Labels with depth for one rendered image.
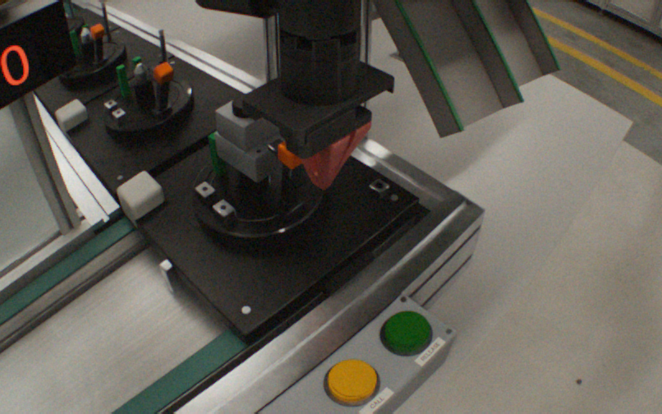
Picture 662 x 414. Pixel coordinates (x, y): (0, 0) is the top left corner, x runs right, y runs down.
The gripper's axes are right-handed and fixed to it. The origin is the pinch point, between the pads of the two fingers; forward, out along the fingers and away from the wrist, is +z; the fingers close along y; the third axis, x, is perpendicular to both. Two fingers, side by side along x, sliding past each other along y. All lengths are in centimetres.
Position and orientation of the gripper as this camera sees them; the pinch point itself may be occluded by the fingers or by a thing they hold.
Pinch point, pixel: (320, 177)
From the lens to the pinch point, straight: 45.0
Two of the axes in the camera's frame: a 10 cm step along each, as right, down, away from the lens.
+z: 0.0, 7.1, 7.0
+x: 7.1, 4.9, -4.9
